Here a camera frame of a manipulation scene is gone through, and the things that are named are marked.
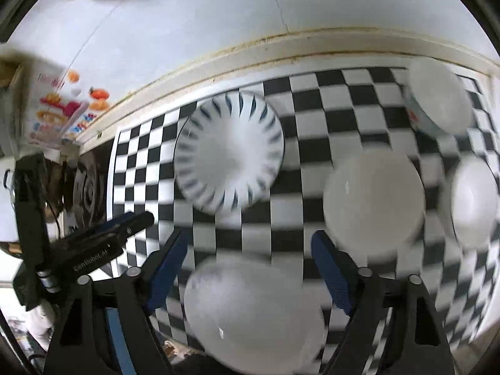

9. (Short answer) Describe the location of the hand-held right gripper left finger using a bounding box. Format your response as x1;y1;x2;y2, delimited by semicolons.
43;229;191;375

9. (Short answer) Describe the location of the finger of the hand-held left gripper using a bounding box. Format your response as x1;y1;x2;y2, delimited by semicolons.
76;211;155;243

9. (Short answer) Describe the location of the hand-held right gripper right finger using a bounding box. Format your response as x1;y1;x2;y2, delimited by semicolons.
311;230;456;375

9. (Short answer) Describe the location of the white plate blue leaf pattern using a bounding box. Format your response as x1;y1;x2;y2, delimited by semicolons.
173;91;285;215

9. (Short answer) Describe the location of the white bowl printed outside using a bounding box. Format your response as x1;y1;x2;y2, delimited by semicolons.
404;58;474;137

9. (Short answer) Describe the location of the black gas stove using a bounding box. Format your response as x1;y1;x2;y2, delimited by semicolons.
47;137;118;243

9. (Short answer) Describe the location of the black white checkered mat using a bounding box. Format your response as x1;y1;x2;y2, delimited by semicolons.
105;66;498;360

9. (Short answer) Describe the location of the colourful wall sticker sheet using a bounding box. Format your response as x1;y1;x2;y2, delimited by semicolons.
21;52;112;150

